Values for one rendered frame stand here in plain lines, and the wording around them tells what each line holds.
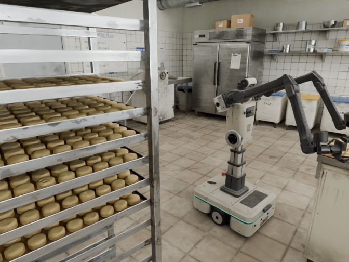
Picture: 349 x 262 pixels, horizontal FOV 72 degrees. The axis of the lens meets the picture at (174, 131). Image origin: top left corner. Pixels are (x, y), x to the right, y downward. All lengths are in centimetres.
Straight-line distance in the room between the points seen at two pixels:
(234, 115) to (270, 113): 352
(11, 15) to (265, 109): 523
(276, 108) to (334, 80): 123
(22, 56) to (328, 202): 181
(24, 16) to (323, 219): 192
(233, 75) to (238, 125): 347
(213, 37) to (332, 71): 254
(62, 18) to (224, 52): 502
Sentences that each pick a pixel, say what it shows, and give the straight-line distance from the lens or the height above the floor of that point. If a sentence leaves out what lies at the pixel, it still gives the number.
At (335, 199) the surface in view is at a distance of 190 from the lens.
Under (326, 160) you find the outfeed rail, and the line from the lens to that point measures 183.
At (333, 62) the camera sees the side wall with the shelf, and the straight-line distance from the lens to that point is 589.
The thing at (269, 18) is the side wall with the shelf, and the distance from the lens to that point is 624.
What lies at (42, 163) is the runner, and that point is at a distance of 74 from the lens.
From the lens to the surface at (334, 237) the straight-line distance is 203.
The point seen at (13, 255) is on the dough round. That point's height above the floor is 97.
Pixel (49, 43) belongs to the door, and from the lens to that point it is 497.
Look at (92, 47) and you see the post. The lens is 119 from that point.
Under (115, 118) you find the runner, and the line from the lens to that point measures 77.
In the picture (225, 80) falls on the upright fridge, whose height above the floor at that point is 96.
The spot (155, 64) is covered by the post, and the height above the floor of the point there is 147.
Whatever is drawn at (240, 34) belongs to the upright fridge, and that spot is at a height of 192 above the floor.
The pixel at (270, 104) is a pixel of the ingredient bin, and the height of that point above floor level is 50.
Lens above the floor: 150
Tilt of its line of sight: 18 degrees down
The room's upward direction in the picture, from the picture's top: straight up
